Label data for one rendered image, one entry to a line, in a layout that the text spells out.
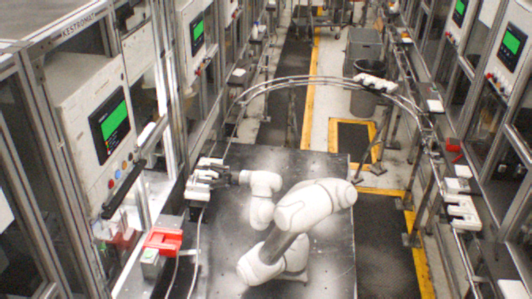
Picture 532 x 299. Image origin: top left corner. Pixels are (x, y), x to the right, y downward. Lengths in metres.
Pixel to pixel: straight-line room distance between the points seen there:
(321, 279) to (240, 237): 0.52
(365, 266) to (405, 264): 0.31
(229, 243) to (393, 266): 1.41
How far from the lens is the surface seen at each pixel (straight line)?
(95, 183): 1.57
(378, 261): 3.29
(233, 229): 2.44
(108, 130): 1.55
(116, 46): 1.66
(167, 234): 2.07
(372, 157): 4.34
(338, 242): 2.42
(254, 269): 1.95
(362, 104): 4.92
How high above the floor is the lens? 2.42
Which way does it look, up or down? 35 degrees down
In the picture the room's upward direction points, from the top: 2 degrees clockwise
